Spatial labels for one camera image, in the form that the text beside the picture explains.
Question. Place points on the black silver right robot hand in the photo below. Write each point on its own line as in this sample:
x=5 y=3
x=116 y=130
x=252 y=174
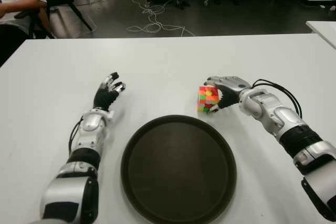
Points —
x=231 y=95

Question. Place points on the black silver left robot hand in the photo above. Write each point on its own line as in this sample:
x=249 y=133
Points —
x=105 y=96

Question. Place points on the multicoloured Rubik's cube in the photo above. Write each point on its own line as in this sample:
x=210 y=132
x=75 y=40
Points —
x=207 y=99

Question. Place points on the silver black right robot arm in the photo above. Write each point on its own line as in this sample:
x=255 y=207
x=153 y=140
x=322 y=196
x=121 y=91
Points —
x=278 y=116

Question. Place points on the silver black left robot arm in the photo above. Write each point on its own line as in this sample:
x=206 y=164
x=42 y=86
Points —
x=88 y=129

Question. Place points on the dark brown round plate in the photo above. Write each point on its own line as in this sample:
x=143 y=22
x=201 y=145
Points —
x=178 y=171

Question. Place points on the white side table corner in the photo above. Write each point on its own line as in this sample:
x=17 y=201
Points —
x=325 y=31

